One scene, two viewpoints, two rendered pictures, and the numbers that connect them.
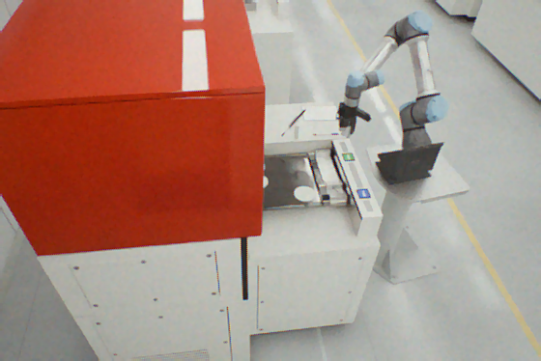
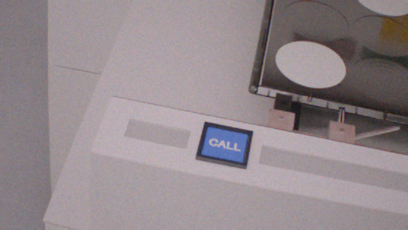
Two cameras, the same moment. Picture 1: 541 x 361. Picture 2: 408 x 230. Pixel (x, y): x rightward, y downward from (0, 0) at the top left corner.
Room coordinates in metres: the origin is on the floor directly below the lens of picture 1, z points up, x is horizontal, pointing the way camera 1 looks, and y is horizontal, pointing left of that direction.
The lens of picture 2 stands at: (1.48, -1.11, 1.59)
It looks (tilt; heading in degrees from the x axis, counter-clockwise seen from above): 43 degrees down; 102
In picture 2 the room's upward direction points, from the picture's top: 9 degrees clockwise
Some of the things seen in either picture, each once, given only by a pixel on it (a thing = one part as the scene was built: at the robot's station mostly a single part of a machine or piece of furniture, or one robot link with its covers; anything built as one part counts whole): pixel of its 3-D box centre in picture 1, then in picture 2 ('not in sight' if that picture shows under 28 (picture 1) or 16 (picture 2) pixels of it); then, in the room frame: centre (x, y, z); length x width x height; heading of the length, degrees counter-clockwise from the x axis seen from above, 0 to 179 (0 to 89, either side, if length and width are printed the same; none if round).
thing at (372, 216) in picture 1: (353, 184); (328, 211); (1.51, -0.45, 0.89); 0.55 x 0.09 x 0.14; 8
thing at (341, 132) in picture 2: (333, 184); (339, 151); (1.50, -0.36, 0.89); 0.08 x 0.03 x 0.03; 98
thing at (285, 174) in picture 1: (279, 180); (384, 36); (1.52, -0.08, 0.90); 0.34 x 0.34 x 0.01; 8
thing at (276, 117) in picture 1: (285, 131); not in sight; (1.92, -0.13, 0.89); 0.62 x 0.35 x 0.14; 98
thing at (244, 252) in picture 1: (237, 194); not in sight; (1.30, 0.11, 1.02); 0.82 x 0.03 x 0.40; 8
